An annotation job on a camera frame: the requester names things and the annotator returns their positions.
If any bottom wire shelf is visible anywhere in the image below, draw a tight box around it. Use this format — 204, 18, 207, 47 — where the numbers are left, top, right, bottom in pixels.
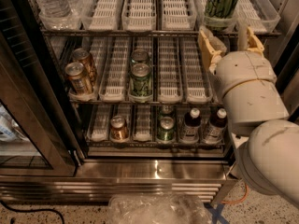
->
87, 140, 224, 149

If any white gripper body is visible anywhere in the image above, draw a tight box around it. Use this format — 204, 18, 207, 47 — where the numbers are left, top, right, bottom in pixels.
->
211, 51, 289, 136

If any gold can front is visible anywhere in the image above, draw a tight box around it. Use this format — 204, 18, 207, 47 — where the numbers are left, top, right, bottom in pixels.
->
64, 62, 93, 94

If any glass fridge door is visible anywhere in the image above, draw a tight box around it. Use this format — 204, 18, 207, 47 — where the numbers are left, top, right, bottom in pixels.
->
0, 0, 84, 177

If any clear plastic bag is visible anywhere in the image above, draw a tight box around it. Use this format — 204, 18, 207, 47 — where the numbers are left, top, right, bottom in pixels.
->
107, 194, 212, 224

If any tall green can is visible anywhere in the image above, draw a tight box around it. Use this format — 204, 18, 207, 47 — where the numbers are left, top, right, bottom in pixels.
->
205, 0, 238, 19

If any middle wire shelf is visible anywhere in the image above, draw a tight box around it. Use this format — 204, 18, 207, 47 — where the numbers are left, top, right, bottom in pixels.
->
70, 100, 223, 106

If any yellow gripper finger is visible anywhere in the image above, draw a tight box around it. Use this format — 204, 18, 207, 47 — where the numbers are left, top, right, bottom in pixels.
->
237, 26, 264, 56
198, 26, 227, 72

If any wire shelf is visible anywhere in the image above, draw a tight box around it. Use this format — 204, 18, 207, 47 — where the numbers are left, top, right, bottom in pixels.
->
70, 100, 223, 106
41, 29, 282, 38
87, 140, 224, 149

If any green can bottom shelf front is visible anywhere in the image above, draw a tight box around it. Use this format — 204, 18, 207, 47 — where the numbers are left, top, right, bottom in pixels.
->
157, 117, 175, 142

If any black cable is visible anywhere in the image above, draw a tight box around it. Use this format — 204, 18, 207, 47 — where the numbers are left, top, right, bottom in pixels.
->
0, 200, 65, 224

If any green can middle shelf front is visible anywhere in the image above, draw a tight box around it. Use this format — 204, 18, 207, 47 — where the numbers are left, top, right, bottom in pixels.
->
130, 63, 152, 97

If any orange cable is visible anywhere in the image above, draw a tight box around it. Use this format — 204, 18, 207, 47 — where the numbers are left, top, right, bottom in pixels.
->
221, 184, 250, 205

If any green can bottom shelf rear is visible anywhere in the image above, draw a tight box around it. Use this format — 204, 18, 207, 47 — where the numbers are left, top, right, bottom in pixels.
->
159, 105, 174, 118

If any dark bottle white cap left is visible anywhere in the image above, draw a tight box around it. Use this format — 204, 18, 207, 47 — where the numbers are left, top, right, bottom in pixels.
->
179, 108, 201, 143

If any gold can rear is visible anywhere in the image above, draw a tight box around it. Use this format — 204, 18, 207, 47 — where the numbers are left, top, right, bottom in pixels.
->
72, 48, 97, 85

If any gold can bottom shelf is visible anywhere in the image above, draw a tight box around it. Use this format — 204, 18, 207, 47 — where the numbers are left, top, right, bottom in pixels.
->
110, 116, 129, 141

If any stainless steel fridge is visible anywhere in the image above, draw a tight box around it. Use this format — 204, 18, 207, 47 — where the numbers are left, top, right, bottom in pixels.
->
0, 0, 298, 203

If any dark bottle white cap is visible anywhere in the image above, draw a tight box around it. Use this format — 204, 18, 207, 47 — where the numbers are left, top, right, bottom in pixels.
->
179, 108, 201, 143
203, 108, 227, 145

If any dark bottle white cap right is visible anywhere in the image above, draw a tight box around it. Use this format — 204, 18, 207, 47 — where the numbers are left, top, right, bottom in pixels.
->
203, 108, 227, 145

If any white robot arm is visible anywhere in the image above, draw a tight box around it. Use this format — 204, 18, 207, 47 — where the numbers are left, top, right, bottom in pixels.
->
198, 26, 299, 207

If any top wire shelf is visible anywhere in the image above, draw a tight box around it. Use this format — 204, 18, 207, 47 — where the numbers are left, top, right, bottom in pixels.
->
41, 29, 282, 38

